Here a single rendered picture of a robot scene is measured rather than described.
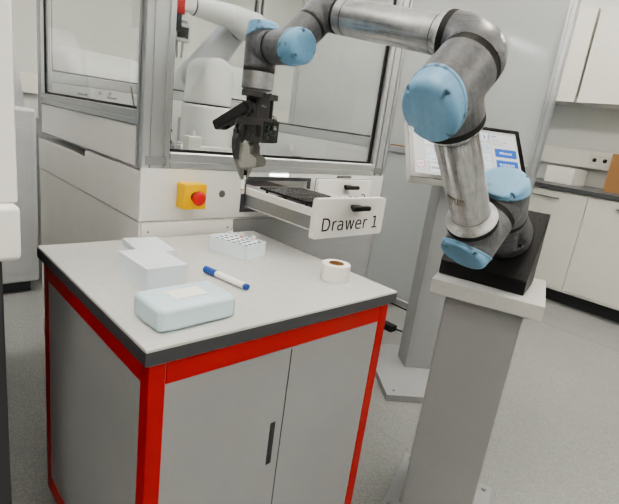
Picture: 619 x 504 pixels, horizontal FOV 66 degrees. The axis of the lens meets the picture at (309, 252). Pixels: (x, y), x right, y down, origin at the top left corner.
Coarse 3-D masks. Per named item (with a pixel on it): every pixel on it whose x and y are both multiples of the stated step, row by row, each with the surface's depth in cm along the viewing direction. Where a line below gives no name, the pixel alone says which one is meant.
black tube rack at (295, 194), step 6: (276, 192) 144; (282, 192) 144; (288, 192) 146; (294, 192) 148; (300, 192) 149; (306, 192) 151; (312, 192) 153; (318, 192) 155; (288, 198) 153; (294, 198) 138; (300, 198) 138; (306, 198) 140; (312, 198) 141; (306, 204) 136; (312, 204) 148
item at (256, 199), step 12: (252, 192) 146; (264, 192) 155; (252, 204) 146; (264, 204) 142; (276, 204) 138; (288, 204) 134; (300, 204) 131; (276, 216) 138; (288, 216) 134; (300, 216) 131
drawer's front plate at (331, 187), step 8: (320, 184) 167; (328, 184) 170; (336, 184) 173; (344, 184) 175; (352, 184) 178; (360, 184) 182; (368, 184) 185; (328, 192) 171; (336, 192) 174; (344, 192) 177; (352, 192) 180; (360, 192) 183; (368, 192) 186
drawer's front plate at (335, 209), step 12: (324, 204) 125; (336, 204) 128; (348, 204) 131; (360, 204) 135; (372, 204) 139; (384, 204) 143; (312, 216) 125; (324, 216) 126; (336, 216) 129; (348, 216) 133; (360, 216) 136; (372, 216) 140; (312, 228) 125; (324, 228) 128; (336, 228) 131; (348, 228) 134; (360, 228) 138; (372, 228) 142
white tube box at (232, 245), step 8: (224, 232) 129; (216, 240) 123; (224, 240) 122; (232, 240) 123; (240, 240) 124; (248, 240) 125; (256, 240) 126; (208, 248) 125; (216, 248) 123; (224, 248) 122; (232, 248) 121; (240, 248) 119; (248, 248) 119; (256, 248) 122; (264, 248) 126; (232, 256) 121; (240, 256) 120; (248, 256) 120; (256, 256) 123
